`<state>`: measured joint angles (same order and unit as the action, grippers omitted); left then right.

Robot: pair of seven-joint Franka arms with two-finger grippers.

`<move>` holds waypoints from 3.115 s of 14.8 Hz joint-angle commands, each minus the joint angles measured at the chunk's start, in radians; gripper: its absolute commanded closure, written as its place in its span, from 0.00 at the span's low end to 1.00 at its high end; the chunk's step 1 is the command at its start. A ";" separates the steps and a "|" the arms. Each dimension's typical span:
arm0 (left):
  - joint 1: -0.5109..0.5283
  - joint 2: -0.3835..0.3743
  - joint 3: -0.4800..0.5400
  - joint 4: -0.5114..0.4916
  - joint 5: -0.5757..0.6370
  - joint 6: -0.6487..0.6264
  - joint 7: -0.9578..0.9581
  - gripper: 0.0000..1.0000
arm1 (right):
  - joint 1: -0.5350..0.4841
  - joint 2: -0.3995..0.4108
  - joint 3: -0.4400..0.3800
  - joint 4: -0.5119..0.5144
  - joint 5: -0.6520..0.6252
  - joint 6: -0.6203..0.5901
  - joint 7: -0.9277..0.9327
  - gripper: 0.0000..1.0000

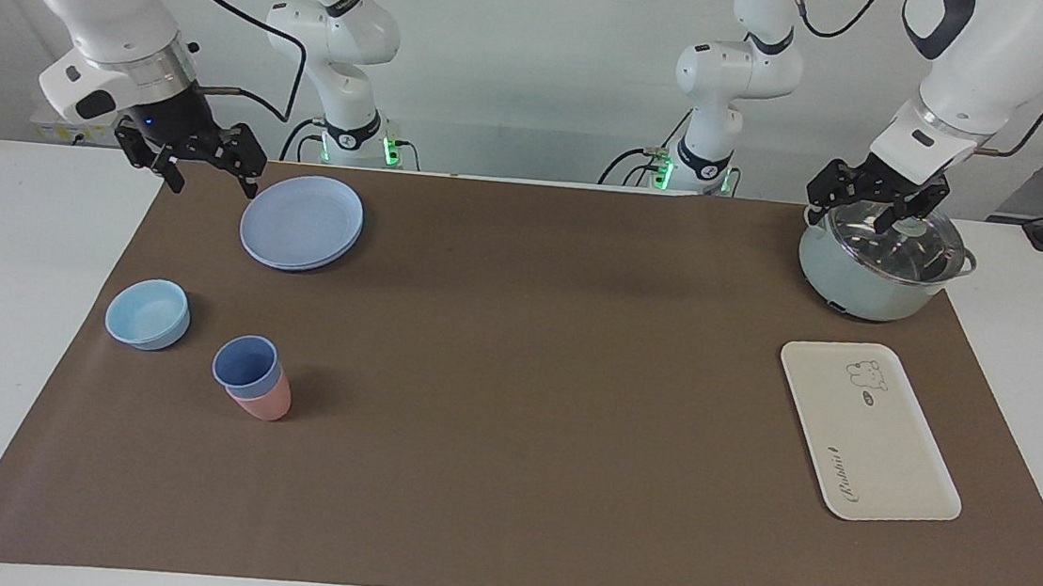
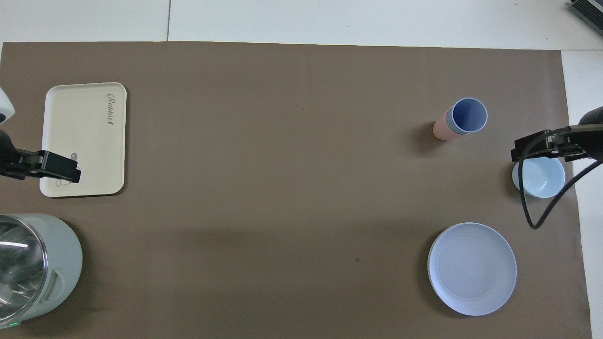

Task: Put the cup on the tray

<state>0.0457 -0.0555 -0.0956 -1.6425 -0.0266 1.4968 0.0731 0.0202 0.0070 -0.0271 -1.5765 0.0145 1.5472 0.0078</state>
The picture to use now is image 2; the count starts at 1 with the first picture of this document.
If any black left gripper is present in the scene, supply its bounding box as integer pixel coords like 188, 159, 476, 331
0, 129, 81, 184

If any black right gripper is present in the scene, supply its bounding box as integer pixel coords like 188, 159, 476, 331
511, 106, 603, 163

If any blue plastic cup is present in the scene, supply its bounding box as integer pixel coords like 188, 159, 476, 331
446, 97, 488, 135

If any cream tray with Rabbit print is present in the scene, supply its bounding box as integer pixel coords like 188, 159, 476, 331
40, 82, 128, 198

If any light blue bowl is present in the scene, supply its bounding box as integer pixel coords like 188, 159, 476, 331
512, 157, 566, 198

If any pale green pot, glass lid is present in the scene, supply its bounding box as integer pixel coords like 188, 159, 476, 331
0, 214, 83, 329

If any lavender blue plate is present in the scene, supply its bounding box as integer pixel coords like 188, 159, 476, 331
427, 222, 517, 316

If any dark grey ribbed device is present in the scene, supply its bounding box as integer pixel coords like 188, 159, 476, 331
568, 0, 603, 23

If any brown paper table mat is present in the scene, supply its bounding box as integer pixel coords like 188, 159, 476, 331
0, 41, 593, 339

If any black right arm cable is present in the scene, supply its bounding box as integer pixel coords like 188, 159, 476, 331
517, 125, 603, 230

